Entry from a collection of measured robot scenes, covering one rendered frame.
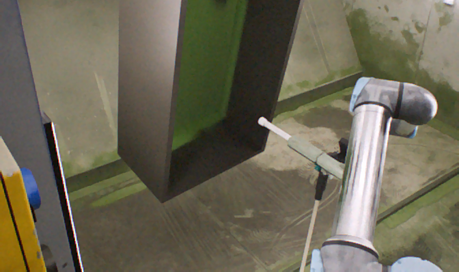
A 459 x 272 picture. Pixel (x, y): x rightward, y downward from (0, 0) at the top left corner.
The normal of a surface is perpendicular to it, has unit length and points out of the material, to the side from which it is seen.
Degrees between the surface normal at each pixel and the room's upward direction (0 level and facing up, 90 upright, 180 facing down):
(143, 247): 0
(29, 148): 90
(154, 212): 0
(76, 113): 57
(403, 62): 90
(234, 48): 90
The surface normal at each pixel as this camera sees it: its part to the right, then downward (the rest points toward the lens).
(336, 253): -0.55, -0.57
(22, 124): 0.59, 0.43
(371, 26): -0.81, 0.29
